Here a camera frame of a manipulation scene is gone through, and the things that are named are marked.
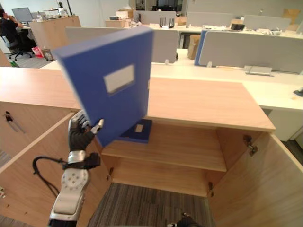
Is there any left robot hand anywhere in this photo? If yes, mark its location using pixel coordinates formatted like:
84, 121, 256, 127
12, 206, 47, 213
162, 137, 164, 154
68, 110, 105, 152

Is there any blue file box folder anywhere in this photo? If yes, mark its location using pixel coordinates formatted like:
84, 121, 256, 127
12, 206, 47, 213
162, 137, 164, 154
51, 25, 154, 148

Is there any blue flat folder with label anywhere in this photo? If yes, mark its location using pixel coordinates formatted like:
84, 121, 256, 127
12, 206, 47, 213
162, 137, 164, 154
120, 119, 153, 144

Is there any wooden cabinet shelf board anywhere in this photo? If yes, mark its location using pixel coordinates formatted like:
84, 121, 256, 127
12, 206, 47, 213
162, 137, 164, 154
101, 122, 227, 173

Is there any black office chair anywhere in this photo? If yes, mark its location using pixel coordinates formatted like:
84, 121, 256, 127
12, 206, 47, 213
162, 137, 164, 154
0, 35, 33, 61

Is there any tall wooden cabinet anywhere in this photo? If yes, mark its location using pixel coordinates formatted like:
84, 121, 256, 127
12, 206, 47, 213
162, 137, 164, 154
29, 15, 82, 54

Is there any wooden office cabinet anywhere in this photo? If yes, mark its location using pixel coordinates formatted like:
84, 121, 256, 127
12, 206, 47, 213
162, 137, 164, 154
0, 67, 277, 198

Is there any blue folder behind partition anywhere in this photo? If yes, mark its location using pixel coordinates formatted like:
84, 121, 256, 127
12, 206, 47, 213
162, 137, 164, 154
194, 29, 209, 66

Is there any wooden cabinet door with hinges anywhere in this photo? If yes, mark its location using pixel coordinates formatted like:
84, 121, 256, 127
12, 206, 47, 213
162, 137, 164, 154
207, 132, 303, 227

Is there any white office desk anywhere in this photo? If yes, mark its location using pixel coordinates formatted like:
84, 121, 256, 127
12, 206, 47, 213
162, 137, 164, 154
40, 48, 303, 142

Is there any red and white bag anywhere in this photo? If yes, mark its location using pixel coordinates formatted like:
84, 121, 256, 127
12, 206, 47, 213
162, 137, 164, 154
31, 46, 44, 59

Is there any person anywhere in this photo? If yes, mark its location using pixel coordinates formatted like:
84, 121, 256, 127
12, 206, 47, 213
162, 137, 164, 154
0, 8, 24, 48

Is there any computer monitor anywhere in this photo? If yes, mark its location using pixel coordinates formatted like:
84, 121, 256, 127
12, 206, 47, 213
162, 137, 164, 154
11, 7, 34, 24

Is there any black wifi router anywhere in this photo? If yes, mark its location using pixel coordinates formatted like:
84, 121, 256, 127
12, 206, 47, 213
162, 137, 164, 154
159, 17, 176, 29

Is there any brown cardboard box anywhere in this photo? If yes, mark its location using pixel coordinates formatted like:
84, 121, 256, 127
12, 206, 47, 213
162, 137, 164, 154
187, 34, 201, 60

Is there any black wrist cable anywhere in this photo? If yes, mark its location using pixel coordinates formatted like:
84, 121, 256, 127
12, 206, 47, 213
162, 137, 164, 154
32, 152, 101, 198

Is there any silver cabinet handle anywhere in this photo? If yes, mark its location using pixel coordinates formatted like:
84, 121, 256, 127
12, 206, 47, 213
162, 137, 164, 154
3, 111, 26, 134

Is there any wire waste basket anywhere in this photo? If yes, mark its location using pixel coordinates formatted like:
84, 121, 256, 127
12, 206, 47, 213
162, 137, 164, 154
42, 48, 54, 62

